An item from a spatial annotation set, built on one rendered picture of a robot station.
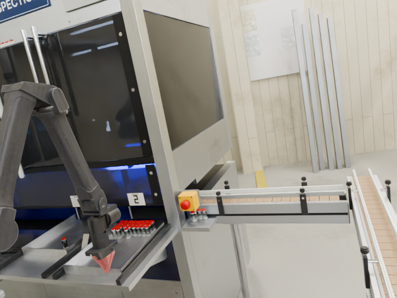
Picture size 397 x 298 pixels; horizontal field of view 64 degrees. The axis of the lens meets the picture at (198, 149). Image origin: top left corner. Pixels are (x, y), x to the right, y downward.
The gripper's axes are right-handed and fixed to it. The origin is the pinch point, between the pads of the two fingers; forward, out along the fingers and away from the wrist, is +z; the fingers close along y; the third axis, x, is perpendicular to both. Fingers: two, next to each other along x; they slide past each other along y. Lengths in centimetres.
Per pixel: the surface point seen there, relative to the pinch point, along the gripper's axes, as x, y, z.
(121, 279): -7.7, -2.5, 1.5
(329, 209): -73, 47, -3
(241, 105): 34, 364, -47
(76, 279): 12.7, -1.9, 3.0
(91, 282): 5.1, -3.0, 3.2
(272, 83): -7, 400, -73
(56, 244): 43.9, 19.5, 0.4
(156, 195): -3.8, 34.9, -16.0
